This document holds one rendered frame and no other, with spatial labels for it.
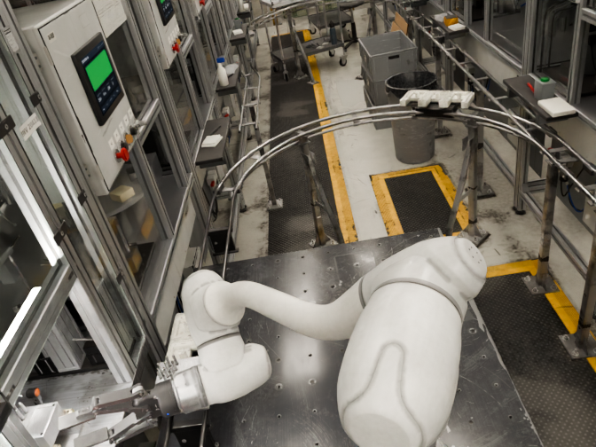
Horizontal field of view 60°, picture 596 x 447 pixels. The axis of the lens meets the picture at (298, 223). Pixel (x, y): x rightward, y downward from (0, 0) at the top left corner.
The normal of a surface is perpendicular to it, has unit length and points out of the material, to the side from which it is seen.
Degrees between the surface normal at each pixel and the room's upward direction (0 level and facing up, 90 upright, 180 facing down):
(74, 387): 0
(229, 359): 35
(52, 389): 0
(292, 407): 0
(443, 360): 53
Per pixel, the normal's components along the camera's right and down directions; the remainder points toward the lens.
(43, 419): -0.18, -0.82
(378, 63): 0.07, 0.56
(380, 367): -0.35, -0.62
